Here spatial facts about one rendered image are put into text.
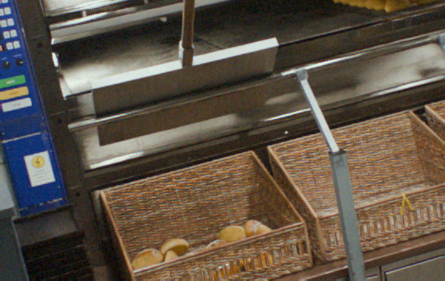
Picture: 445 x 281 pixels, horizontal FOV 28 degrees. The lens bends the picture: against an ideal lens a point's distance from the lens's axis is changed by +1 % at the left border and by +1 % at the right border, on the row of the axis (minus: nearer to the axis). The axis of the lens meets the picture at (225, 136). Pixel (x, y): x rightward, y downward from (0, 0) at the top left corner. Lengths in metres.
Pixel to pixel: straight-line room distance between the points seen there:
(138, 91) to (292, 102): 0.74
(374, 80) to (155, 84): 0.97
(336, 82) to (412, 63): 0.30
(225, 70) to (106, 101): 0.36
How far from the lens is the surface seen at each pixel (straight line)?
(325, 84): 3.13
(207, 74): 2.55
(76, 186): 3.00
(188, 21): 2.30
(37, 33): 2.90
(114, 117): 2.57
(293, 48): 3.06
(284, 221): 2.87
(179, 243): 2.94
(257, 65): 2.60
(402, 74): 3.23
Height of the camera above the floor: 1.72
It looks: 15 degrees down
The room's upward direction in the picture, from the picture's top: 11 degrees counter-clockwise
